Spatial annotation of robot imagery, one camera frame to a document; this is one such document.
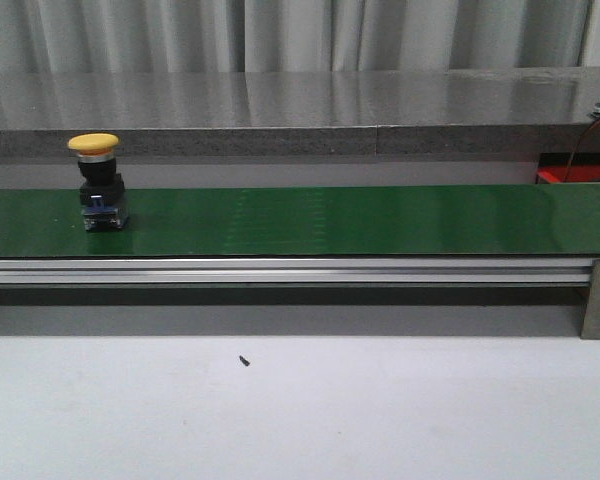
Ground yellow mushroom push button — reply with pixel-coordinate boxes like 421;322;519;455
67;133;129;232

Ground grey granite counter shelf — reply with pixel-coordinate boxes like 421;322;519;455
0;67;600;158

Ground green conveyor belt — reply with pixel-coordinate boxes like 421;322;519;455
0;183;600;258

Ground red plastic tray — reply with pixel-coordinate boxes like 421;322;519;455
536;153;600;184

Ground grey pleated curtain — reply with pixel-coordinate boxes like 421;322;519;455
0;1;592;73

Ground aluminium conveyor side rail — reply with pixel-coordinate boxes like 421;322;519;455
0;257;594;285

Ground red and black wire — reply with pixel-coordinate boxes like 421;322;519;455
563;93;600;185

